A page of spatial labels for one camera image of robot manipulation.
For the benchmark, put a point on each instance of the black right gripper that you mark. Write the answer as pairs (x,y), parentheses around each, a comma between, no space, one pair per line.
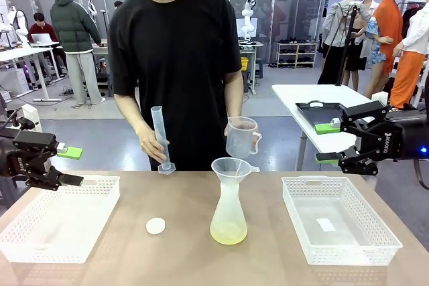
(402,138)

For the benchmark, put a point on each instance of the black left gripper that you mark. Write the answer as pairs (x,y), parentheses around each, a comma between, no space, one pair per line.
(20,165)

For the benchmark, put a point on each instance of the clear plastic graduated cylinder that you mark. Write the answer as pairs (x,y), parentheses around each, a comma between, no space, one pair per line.
(159,125)

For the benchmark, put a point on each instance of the white perforated plastic basket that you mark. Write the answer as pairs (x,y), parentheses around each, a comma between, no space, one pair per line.
(335,256)
(67,249)

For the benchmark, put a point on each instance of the clear plastic measuring beaker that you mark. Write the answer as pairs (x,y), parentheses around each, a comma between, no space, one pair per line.
(239,143)

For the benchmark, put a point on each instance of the white round flask cap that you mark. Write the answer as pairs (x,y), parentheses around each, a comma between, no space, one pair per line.
(155,225)

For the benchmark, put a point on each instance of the clear plastic funnel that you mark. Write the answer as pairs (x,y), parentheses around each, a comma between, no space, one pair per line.
(228,167)

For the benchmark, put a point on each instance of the translucent plastic erlenmeyer flask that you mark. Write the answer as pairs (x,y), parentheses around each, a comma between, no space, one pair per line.
(228,225)

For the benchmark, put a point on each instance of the slim white background robot arm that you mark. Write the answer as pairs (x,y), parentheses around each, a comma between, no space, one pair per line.
(248,14)

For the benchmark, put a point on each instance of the person's left forearm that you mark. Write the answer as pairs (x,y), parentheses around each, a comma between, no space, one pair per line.
(234,98)

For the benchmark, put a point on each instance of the person's right forearm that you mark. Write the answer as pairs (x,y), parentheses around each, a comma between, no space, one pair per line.
(132,112)

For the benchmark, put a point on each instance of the person's right hand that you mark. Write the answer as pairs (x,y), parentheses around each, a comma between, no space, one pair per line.
(149,143)

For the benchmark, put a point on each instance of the person's left hand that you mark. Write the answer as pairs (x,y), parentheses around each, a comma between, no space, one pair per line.
(229,128)

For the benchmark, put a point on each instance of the black plastic tray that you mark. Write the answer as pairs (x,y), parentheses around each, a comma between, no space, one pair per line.
(321,115)

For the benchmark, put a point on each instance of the white side table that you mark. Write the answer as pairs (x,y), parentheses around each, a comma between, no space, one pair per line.
(301,93)

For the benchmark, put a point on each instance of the mannequin in orange trousers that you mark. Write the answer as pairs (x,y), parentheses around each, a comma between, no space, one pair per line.
(410,71)

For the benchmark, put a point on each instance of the white shoe rack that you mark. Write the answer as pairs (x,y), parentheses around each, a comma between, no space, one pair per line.
(296,53)

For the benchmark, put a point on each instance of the black tripod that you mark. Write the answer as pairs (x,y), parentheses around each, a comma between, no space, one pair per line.
(348,31)

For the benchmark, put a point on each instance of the long white desk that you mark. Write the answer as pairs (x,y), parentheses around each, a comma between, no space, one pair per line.
(20,53)

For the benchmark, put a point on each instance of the mannequin in grey shirt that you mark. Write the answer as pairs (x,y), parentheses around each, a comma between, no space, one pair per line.
(338,21)

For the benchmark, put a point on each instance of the mannequin in orange dress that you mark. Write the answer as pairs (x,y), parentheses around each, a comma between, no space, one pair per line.
(390,21)

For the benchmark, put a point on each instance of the white framed workbench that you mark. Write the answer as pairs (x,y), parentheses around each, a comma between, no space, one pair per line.
(100,51)

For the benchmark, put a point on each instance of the silver laptop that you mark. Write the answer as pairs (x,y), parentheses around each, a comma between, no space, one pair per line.
(43,38)

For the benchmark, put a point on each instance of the seated man in red sweater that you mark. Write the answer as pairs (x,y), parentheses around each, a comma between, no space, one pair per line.
(43,29)

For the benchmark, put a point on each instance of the dark garments on rack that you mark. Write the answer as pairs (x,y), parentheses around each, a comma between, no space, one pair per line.
(410,14)

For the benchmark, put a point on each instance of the man in green puffer jacket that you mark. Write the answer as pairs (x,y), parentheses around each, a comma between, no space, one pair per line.
(73,28)

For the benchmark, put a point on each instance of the yellow bin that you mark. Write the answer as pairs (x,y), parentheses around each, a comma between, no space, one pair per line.
(245,64)

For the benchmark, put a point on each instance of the person in black t-shirt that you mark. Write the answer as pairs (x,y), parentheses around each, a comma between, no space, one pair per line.
(174,65)

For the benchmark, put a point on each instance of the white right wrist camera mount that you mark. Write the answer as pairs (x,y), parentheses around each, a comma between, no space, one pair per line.
(379,98)

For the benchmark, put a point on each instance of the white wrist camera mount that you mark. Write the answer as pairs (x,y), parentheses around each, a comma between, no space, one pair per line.
(379,98)
(31,117)

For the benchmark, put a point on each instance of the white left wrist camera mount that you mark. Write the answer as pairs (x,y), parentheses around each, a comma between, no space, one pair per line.
(31,117)

